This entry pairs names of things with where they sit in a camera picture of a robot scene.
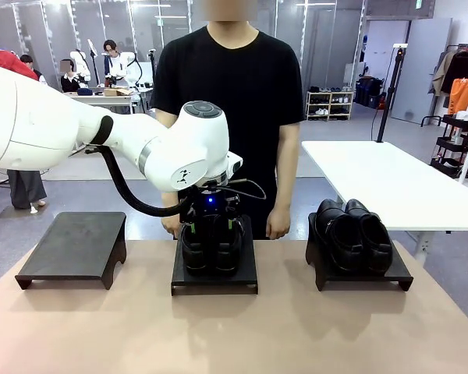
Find person's right forearm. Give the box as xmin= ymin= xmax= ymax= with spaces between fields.
xmin=161 ymin=189 xmax=182 ymax=217

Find person's left forearm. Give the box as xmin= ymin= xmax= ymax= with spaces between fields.
xmin=275 ymin=120 xmax=301 ymax=211

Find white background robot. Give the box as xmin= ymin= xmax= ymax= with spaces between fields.
xmin=69 ymin=48 xmax=92 ymax=86
xmin=119 ymin=52 xmax=144 ymax=89

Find thin black camera cable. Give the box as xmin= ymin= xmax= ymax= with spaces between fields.
xmin=217 ymin=178 xmax=268 ymax=200

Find black luggage bags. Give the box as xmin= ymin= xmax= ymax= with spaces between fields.
xmin=354 ymin=76 xmax=387 ymax=110

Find black shoe stand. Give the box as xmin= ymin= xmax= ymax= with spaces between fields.
xmin=14 ymin=211 xmax=128 ymax=291
xmin=305 ymin=213 xmax=414 ymax=292
xmin=170 ymin=213 xmax=259 ymax=297

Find white background desk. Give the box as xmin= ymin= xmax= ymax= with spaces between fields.
xmin=64 ymin=91 xmax=155 ymax=115

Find black hanging coat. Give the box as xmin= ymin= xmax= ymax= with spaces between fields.
xmin=440 ymin=50 xmax=468 ymax=94

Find seated person in black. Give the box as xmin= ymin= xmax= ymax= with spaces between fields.
xmin=59 ymin=58 xmax=82 ymax=94

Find person in black t-shirt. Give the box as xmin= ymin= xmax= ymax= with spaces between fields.
xmin=151 ymin=25 xmax=306 ymax=241

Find beige hanging coat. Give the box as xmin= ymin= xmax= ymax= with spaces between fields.
xmin=431 ymin=50 xmax=458 ymax=97

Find black utility cart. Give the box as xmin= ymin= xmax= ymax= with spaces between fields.
xmin=430 ymin=112 xmax=468 ymax=178

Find large white table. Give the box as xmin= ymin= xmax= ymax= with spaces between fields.
xmin=301 ymin=139 xmax=468 ymax=273

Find orange hanging garment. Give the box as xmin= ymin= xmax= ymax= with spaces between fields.
xmin=449 ymin=77 xmax=468 ymax=118

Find person's left hand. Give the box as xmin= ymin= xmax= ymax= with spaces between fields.
xmin=265 ymin=205 xmax=293 ymax=241

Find black tripod pole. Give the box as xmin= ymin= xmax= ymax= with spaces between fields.
xmin=375 ymin=43 xmax=409 ymax=143

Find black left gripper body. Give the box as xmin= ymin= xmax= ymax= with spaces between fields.
xmin=182 ymin=189 xmax=243 ymax=228

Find person's right hand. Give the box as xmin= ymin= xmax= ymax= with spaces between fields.
xmin=160 ymin=215 xmax=182 ymax=239

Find person in red jacket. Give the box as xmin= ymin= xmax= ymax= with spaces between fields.
xmin=0 ymin=38 xmax=48 ymax=211

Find wooden shoe rack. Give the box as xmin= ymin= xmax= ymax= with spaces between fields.
xmin=305 ymin=89 xmax=354 ymax=122

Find standing dark-haired person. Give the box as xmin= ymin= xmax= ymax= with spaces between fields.
xmin=102 ymin=38 xmax=122 ymax=89

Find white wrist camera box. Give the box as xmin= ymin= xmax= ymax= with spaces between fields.
xmin=225 ymin=152 xmax=244 ymax=178

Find black sleeved left arm cable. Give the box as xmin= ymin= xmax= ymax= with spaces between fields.
xmin=84 ymin=144 xmax=188 ymax=218

